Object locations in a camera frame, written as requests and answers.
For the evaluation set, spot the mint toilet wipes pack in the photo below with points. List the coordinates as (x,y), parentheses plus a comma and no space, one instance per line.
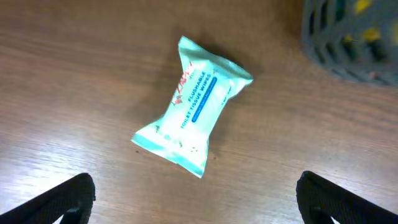
(181,134)

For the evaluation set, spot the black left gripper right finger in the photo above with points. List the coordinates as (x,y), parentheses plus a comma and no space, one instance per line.
(322,201)

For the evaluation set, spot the grey plastic lattice basket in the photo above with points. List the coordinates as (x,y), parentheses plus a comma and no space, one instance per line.
(354,40)

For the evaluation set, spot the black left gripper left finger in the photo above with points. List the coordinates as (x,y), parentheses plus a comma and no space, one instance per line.
(71,201)

